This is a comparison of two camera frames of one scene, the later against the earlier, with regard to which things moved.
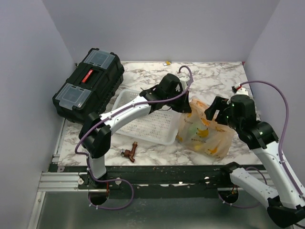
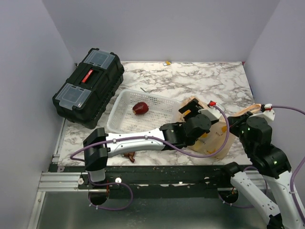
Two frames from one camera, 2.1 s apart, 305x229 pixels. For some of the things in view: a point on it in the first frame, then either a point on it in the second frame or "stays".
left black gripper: [184, 106] -> [193, 107]
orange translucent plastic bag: [207, 137] stays
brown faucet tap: [130, 154] stays
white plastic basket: [160, 126] stays
